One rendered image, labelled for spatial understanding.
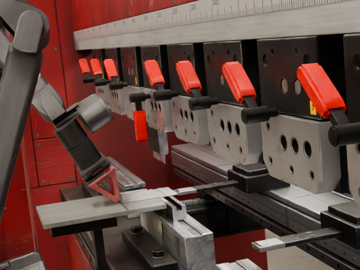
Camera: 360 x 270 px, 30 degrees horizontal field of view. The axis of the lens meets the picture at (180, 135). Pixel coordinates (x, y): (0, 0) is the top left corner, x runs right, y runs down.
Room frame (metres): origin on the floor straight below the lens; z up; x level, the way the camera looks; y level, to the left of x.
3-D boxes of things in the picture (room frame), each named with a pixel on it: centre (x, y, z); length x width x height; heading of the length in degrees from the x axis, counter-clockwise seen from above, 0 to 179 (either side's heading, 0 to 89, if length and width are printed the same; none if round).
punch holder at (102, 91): (1.91, 0.17, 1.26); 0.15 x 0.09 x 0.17; 16
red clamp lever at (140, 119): (1.33, 0.07, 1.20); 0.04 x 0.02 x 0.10; 106
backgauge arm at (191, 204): (2.04, -0.19, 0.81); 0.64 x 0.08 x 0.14; 106
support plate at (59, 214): (1.46, 0.19, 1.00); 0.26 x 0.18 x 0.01; 106
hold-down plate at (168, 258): (1.44, 0.10, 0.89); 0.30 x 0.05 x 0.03; 16
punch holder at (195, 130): (1.14, -0.05, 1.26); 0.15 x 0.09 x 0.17; 16
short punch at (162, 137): (1.50, 0.05, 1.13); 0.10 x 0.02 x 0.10; 16
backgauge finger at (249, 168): (1.54, -0.10, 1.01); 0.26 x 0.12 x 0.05; 106
